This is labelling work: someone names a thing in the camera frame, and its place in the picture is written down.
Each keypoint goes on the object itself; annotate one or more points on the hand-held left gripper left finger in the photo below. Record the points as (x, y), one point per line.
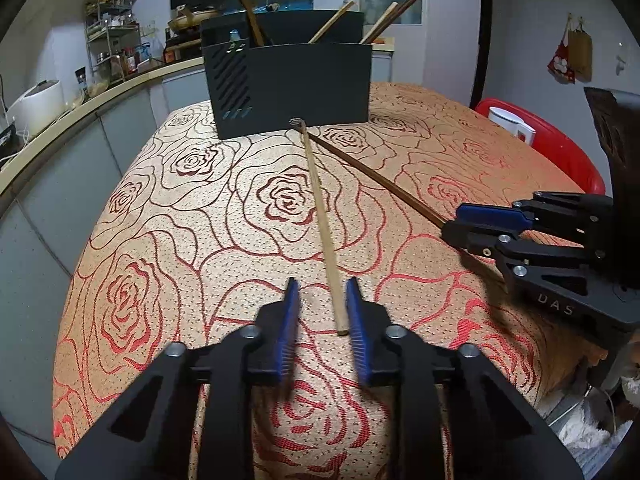
(287, 330)

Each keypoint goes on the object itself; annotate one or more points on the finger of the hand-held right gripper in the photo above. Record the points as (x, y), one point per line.
(475, 237)
(492, 216)

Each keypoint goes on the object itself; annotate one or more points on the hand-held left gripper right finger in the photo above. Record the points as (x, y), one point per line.
(357, 335)

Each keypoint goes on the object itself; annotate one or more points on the light bamboo chopstick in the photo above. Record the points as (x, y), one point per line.
(332, 21)
(321, 220)
(381, 22)

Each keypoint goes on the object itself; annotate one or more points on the dark grey utensil holder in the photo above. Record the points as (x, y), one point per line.
(300, 85)

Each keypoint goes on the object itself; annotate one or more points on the red plastic chair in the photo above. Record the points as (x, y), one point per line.
(565, 160)

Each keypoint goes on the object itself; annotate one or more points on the white mug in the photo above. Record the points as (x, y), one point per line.
(507, 120)

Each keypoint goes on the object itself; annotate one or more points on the tan hanging bag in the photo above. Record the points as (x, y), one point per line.
(580, 50)

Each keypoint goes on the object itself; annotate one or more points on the pale grey kitchen cabinets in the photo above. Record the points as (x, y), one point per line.
(50, 210)

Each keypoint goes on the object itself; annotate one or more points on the beige kitchen countertop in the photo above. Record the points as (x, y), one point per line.
(75, 115)

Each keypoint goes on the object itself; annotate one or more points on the red sauce bottle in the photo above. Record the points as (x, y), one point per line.
(130, 62)

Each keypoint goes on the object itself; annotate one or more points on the frying pan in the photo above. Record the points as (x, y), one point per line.
(190, 19)

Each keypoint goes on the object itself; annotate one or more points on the white rice cooker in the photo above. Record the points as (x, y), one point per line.
(37, 105)

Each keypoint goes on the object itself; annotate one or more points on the metal spice rack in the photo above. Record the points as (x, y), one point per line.
(112, 40)

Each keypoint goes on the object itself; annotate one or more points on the white wall hook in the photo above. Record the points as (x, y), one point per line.
(623, 60)

